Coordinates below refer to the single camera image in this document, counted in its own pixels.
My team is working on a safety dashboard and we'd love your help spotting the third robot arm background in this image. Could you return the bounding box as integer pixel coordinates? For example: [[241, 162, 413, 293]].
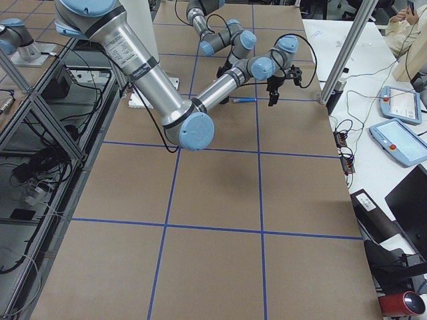
[[1, 18, 58, 67]]

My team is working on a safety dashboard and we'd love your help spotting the person in cream top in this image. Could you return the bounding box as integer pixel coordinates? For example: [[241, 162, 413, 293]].
[[383, 4, 426, 58]]

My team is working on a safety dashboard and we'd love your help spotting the far blue teach pendant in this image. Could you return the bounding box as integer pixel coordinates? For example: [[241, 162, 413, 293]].
[[379, 86, 422, 125]]

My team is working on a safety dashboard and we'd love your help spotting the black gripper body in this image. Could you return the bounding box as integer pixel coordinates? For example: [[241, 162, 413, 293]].
[[266, 75, 286, 92], [216, 61, 233, 79]]

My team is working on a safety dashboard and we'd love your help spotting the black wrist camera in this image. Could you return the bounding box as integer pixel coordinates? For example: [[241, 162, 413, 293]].
[[287, 65, 302, 87]]

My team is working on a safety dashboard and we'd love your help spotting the black monitor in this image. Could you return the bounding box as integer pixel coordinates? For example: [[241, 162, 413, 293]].
[[385, 165, 426, 258]]

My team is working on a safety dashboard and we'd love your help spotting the near blue teach pendant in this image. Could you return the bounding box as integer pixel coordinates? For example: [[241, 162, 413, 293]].
[[369, 118, 426, 167]]

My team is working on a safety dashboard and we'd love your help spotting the blue teach pendant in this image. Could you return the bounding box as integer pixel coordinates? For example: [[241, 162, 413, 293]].
[[379, 86, 422, 125], [369, 118, 426, 167]]

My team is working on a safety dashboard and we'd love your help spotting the aluminium frame post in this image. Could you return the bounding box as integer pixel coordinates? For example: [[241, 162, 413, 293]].
[[318, 0, 378, 105]]

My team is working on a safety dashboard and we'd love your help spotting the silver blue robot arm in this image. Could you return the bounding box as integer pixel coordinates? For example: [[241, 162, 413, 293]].
[[55, 1, 300, 151], [186, 0, 257, 78]]

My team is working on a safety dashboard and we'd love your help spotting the red cylindrical bottle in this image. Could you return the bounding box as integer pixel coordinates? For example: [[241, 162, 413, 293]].
[[378, 291, 426, 317]]

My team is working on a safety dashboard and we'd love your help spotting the blue marker pen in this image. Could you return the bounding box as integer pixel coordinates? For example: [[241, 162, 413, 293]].
[[233, 98, 257, 103]]

